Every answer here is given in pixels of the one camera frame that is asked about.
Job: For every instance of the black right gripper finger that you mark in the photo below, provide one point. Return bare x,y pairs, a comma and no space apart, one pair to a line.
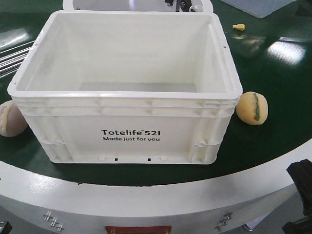
302,226
301,174

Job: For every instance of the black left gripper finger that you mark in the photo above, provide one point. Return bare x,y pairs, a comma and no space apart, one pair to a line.
5,227

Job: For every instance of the yellow round plush toy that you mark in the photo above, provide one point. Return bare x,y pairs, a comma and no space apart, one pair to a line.
252,108

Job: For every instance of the pink round plush toy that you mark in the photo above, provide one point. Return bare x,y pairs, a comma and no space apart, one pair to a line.
12,122

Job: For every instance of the white Totelife plastic tote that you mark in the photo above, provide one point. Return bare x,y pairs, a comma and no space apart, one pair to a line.
126,87

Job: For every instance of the white conveyor outer rim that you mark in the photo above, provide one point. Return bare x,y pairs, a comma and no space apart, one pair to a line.
208,206

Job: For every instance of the red label plate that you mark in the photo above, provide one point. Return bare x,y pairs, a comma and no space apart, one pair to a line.
139,230

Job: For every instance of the small yellow toy piece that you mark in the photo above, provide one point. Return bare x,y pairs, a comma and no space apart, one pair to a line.
239,27

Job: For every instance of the chrome conveyor rollers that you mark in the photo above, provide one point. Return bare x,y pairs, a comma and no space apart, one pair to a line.
11,59

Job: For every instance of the clear plastic storage bin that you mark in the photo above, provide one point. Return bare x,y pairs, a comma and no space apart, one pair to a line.
258,8

